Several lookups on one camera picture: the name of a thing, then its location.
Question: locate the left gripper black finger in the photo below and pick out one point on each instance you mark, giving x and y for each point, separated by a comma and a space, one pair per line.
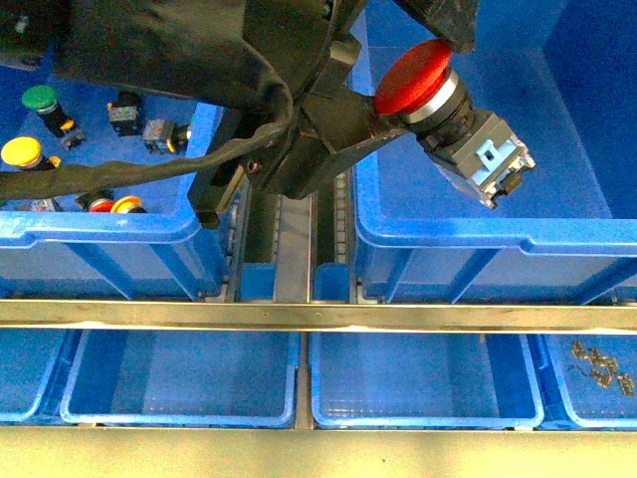
344, 130
452, 21

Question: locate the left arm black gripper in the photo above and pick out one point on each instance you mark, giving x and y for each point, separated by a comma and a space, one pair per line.
260, 59

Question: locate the red mushroom push button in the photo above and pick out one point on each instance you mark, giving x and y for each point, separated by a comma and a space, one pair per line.
476, 150

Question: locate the yellow mushroom push button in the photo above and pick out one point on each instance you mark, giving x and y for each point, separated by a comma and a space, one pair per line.
26, 153

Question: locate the blue middle plastic bin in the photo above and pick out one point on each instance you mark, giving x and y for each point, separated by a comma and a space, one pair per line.
562, 74

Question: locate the blue plastic bin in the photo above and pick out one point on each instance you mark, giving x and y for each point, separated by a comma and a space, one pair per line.
562, 74
162, 252

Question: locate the green mushroom push button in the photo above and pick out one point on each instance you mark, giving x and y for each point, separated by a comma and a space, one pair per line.
43, 101

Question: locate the blue left plastic bin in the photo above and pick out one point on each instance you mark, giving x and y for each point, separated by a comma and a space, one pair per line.
162, 252

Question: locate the lower blue bin middle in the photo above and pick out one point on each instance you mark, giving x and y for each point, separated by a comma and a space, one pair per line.
419, 381

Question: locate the lower blue bin right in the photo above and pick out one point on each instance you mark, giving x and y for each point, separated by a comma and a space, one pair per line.
574, 402

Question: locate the lower blue bin far left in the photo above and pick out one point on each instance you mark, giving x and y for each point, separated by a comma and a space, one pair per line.
35, 366

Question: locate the small grey metal parts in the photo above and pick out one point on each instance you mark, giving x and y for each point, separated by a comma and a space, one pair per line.
604, 369

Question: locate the grey switch with green button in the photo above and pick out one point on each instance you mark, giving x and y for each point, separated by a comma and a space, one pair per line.
165, 136

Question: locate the metal roller rack frame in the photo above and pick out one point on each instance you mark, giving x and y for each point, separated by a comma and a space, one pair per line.
298, 228

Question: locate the front metal shelf rail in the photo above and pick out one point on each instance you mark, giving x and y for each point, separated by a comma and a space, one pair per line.
318, 318

